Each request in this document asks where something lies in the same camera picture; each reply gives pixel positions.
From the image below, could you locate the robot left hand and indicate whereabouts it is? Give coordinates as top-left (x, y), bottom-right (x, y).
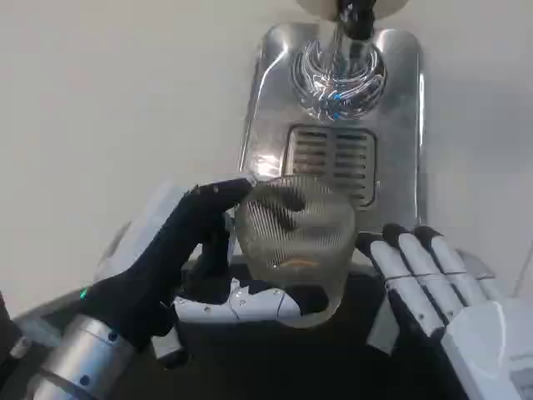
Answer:
top-left (78, 177), bottom-right (302, 370)

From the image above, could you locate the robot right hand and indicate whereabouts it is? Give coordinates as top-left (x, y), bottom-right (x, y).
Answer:
top-left (356, 223), bottom-right (533, 400)

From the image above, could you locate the clear ribbed glass cup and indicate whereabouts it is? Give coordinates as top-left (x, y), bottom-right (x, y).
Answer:
top-left (234, 174), bottom-right (357, 330)

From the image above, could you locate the steel drip tray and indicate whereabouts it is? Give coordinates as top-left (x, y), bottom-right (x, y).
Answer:
top-left (237, 21), bottom-right (431, 234)

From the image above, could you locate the steel slotted tray grid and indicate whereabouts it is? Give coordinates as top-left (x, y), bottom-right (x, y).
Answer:
top-left (286, 123), bottom-right (379, 208)

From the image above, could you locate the black dispenser tap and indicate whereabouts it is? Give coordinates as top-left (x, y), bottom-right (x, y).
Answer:
top-left (336, 0), bottom-right (376, 42)

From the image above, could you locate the cream drink dispenser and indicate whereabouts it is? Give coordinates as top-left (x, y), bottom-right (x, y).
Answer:
top-left (294, 0), bottom-right (412, 21)

